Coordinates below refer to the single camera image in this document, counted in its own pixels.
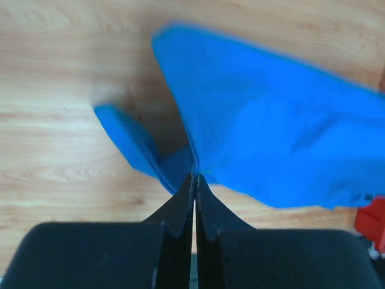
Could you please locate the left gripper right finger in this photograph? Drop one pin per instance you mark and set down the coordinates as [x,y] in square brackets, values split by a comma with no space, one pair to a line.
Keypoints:
[214,221]

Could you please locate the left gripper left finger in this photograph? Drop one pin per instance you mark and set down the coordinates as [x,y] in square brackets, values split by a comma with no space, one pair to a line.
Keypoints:
[175,218]

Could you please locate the blue t-shirt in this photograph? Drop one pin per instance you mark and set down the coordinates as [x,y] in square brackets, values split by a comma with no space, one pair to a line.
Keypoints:
[281,131]

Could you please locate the red plastic bin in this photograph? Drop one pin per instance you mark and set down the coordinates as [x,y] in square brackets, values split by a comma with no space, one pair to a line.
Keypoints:
[370,223]

